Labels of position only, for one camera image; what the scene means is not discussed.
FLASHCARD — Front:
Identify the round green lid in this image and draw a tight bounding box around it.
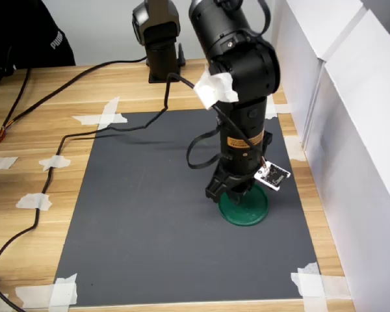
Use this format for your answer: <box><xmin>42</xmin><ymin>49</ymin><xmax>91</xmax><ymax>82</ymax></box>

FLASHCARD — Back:
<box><xmin>218</xmin><ymin>183</ymin><xmax>269</xmax><ymax>227</ymax></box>

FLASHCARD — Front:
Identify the white tape piece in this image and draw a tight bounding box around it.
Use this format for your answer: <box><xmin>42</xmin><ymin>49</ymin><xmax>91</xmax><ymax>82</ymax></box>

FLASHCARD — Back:
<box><xmin>0</xmin><ymin>155</ymin><xmax>19</xmax><ymax>171</ymax></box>
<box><xmin>38</xmin><ymin>155</ymin><xmax>72</xmax><ymax>172</ymax></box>
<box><xmin>14</xmin><ymin>272</ymin><xmax>79</xmax><ymax>309</ymax></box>
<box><xmin>284</xmin><ymin>136</ymin><xmax>308</xmax><ymax>163</ymax></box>
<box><xmin>265</xmin><ymin>103</ymin><xmax>290</xmax><ymax>120</ymax></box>
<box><xmin>291</xmin><ymin>261</ymin><xmax>352</xmax><ymax>312</ymax></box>
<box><xmin>73</xmin><ymin>96</ymin><xmax>128</xmax><ymax>131</ymax></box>
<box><xmin>16</xmin><ymin>193</ymin><xmax>52</xmax><ymax>211</ymax></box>

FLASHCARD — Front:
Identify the dark grey mat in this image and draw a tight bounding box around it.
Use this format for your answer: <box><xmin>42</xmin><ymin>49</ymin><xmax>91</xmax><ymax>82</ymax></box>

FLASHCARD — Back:
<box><xmin>53</xmin><ymin>109</ymin><xmax>321</xmax><ymax>308</ymax></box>

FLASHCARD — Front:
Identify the crumpled white tape wad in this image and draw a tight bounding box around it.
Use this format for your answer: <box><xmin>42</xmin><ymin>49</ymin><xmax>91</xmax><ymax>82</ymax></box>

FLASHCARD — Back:
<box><xmin>194</xmin><ymin>70</ymin><xmax>240</xmax><ymax>110</ymax></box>

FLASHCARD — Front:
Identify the white partition panel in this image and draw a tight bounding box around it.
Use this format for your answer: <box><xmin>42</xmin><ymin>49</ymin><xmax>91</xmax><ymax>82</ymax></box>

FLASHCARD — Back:
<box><xmin>304</xmin><ymin>9</ymin><xmax>390</xmax><ymax>312</ymax></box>
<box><xmin>272</xmin><ymin>0</ymin><xmax>368</xmax><ymax>153</ymax></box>

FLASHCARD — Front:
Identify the person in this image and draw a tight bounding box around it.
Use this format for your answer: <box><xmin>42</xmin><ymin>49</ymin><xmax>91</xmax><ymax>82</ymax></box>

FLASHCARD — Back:
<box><xmin>0</xmin><ymin>0</ymin><xmax>77</xmax><ymax>71</ymax></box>

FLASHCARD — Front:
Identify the black flat gripper cable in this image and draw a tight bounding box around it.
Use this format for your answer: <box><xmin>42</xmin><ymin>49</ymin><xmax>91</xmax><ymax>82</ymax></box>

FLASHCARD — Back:
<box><xmin>186</xmin><ymin>128</ymin><xmax>224</xmax><ymax>170</ymax></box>

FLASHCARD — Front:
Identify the black camera cable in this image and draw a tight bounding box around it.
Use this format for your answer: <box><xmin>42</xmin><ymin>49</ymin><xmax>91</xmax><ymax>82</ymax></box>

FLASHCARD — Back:
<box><xmin>0</xmin><ymin>73</ymin><xmax>268</xmax><ymax>272</ymax></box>

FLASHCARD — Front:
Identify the black arm base cable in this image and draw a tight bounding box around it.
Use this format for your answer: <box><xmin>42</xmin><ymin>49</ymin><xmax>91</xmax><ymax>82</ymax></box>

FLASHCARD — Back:
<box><xmin>0</xmin><ymin>44</ymin><xmax>187</xmax><ymax>151</ymax></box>

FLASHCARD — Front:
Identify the thin black cable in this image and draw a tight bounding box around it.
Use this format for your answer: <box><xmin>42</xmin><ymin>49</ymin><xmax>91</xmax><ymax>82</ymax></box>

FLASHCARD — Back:
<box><xmin>1</xmin><ymin>68</ymin><xmax>32</xmax><ymax>131</ymax></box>

